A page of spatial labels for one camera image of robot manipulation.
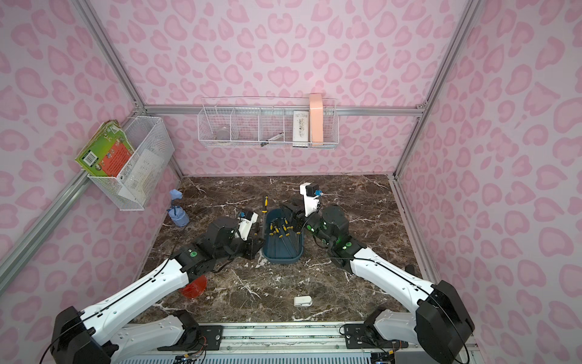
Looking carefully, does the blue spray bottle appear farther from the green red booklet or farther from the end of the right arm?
the end of the right arm

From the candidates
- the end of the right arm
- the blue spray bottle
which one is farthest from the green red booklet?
the end of the right arm

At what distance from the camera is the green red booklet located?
666mm
